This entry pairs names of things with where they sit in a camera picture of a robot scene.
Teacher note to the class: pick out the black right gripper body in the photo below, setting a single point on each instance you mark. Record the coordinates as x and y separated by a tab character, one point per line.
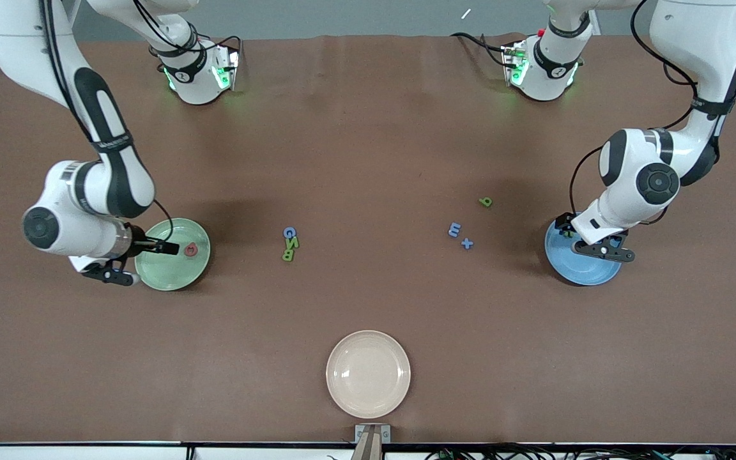
140	243

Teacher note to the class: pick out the red foam letter Q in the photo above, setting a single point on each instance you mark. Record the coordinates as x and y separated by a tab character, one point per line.
187	252

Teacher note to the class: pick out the blue foam letter m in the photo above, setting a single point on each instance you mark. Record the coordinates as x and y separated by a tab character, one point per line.
454	230

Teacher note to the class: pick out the blue foam letter G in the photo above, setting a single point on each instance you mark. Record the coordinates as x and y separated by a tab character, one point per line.
285	232

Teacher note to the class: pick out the green foam letter B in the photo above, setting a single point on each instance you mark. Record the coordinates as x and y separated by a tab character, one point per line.
286	256

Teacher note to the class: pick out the green foam letter N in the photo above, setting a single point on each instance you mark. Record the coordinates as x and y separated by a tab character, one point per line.
292	243

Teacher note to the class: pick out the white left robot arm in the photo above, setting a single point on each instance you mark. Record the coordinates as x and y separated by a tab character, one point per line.
630	191

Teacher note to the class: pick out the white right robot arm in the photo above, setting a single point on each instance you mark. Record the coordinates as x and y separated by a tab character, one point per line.
68	236

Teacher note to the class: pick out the light green plate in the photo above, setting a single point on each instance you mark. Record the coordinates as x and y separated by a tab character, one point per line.
176	271

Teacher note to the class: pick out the blue plate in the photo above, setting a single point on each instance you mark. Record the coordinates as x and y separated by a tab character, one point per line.
588	271

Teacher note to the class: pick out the brown table cover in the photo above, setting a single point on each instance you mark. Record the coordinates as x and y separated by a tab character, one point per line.
368	160

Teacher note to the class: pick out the beige plate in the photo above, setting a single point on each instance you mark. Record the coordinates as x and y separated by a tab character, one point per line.
368	374

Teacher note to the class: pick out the white table edge rail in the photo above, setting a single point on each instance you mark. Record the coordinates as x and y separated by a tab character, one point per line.
55	453

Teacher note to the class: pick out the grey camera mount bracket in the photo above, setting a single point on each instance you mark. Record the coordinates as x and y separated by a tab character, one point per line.
361	434

